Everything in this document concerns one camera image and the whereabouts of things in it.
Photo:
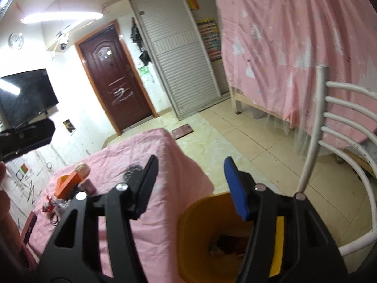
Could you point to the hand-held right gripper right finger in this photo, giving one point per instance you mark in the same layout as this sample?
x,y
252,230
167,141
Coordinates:
x,y
236,191

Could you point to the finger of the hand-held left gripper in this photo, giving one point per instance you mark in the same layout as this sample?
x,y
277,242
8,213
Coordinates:
x,y
32,135

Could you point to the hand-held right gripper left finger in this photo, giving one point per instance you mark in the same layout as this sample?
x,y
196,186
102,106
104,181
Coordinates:
x,y
143,190

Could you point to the yellow plastic bin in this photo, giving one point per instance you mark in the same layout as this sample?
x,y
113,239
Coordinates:
x,y
200,221

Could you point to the orange cardboard box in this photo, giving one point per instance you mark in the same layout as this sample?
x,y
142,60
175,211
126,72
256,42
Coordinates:
x,y
66,187

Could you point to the person's left hand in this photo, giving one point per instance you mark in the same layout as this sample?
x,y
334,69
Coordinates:
x,y
7,221

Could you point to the black spiky ball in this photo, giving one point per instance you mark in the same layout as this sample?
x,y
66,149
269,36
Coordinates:
x,y
132,173

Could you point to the black television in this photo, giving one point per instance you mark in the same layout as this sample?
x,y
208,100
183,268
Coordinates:
x,y
26,97

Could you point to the pink tablecloth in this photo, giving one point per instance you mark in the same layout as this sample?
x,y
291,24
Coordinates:
x,y
165,153

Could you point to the dark maroon block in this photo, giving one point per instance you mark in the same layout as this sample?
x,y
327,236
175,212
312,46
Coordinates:
x,y
87,187

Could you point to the beige crumpled lump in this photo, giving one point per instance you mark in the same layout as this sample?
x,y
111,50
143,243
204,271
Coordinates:
x,y
82,171

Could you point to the maroon floor mat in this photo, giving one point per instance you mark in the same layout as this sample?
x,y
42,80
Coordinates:
x,y
182,132

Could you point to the red wrapper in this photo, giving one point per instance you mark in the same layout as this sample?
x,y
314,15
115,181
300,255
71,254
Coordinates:
x,y
48,205

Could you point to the silver crumpled wrapper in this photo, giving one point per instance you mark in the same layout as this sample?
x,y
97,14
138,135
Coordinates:
x,y
62,207

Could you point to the white mesh bed net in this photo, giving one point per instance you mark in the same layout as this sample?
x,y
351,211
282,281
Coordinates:
x,y
300,137

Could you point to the dark red flat case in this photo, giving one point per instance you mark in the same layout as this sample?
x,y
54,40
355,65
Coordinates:
x,y
29,228

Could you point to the dark red door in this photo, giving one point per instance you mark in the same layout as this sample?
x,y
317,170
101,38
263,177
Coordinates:
x,y
112,79

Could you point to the ceiling tube light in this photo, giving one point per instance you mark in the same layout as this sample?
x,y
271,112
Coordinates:
x,y
61,17

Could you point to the white metal chair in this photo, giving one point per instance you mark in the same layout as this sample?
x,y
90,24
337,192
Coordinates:
x,y
321,94

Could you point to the white shutter wardrobe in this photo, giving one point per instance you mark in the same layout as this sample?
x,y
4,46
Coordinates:
x,y
176,64

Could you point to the black hanging bag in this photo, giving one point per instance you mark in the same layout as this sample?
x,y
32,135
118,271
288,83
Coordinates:
x,y
144,58

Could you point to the black hanging clothes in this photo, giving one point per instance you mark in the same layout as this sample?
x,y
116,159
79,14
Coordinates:
x,y
136,32

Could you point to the pink printed bed curtain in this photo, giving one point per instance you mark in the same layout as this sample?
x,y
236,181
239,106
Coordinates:
x,y
279,35

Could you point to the red green wall sticker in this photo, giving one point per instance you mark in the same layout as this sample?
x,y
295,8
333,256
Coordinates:
x,y
24,168

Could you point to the small dark wall picture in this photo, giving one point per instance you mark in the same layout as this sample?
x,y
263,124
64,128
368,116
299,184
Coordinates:
x,y
69,126

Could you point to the wooden bed frame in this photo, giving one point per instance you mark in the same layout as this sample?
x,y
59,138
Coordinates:
x,y
235,101

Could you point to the white wall clock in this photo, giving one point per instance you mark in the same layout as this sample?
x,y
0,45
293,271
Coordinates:
x,y
15,40

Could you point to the white security camera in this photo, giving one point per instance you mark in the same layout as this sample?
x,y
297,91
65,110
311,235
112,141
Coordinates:
x,y
63,42

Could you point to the colourful wall chart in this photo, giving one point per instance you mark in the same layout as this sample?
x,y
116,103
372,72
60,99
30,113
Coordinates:
x,y
209,39

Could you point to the yellow red wall poster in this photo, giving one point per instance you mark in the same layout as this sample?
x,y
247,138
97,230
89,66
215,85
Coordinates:
x,y
194,4

